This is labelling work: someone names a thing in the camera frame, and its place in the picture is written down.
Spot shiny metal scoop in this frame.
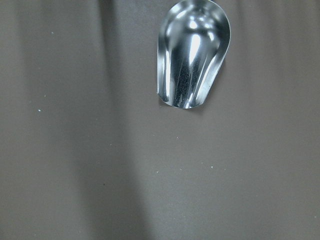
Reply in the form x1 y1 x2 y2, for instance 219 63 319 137
157 0 231 109

